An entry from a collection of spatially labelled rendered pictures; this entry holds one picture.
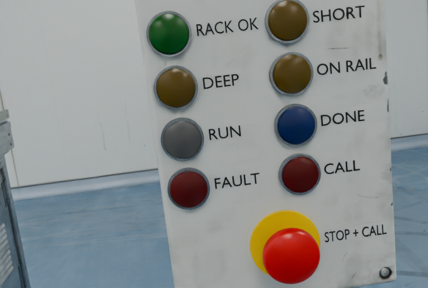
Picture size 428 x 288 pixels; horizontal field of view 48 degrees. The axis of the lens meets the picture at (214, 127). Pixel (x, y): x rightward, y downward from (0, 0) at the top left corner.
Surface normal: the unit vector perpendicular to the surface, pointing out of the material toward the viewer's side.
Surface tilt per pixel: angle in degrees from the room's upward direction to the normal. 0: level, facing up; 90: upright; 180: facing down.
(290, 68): 87
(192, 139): 90
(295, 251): 86
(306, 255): 89
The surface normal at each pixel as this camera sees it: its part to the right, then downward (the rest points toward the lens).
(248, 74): 0.07, 0.18
